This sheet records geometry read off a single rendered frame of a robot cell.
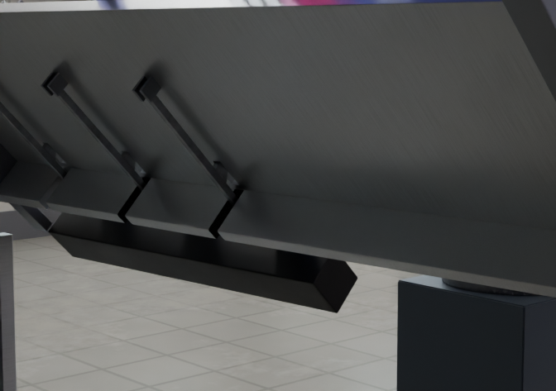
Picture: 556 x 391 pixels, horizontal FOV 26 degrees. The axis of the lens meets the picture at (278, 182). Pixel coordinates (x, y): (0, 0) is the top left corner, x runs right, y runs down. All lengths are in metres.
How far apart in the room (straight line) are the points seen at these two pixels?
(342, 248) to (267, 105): 0.11
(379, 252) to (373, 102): 0.12
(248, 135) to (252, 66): 0.09
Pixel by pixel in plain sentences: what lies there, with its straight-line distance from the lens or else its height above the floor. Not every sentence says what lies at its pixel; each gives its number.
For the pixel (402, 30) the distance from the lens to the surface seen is 0.65.
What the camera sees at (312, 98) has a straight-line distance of 0.75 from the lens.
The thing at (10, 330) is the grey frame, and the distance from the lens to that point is 1.20.
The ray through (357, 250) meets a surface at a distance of 0.81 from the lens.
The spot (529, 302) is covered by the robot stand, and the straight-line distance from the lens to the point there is 1.30.
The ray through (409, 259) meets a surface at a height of 0.69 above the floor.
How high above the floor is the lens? 0.83
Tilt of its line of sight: 7 degrees down
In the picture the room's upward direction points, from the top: straight up
